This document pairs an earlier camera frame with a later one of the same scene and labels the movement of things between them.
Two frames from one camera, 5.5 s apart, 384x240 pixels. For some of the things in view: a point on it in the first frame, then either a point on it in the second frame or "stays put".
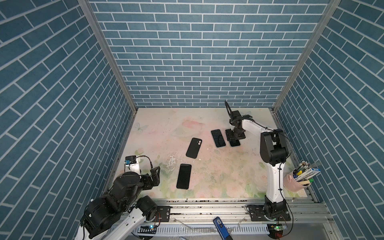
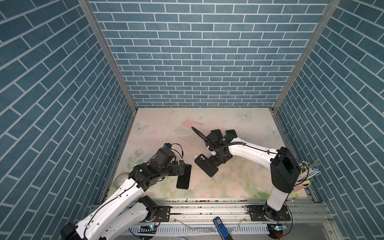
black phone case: x=193 y=148 → x=206 y=165
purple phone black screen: x=183 y=177 stays put
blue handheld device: x=222 y=229 stays put
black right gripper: x=229 y=135 → x=226 y=158
